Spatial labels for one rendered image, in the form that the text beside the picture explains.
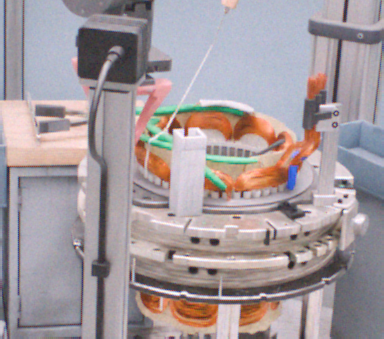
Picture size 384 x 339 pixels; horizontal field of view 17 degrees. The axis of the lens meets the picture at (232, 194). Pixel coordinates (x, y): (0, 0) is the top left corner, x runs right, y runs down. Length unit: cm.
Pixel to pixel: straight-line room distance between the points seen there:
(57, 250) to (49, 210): 6
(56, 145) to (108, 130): 70
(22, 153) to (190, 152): 35
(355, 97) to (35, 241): 52
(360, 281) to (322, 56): 35
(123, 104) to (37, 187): 74
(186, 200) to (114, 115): 43
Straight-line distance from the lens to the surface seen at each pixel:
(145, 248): 136
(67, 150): 162
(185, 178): 134
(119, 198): 95
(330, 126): 138
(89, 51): 91
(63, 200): 166
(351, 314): 176
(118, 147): 93
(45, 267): 170
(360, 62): 186
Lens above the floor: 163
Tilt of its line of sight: 22 degrees down
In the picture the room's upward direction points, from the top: 4 degrees clockwise
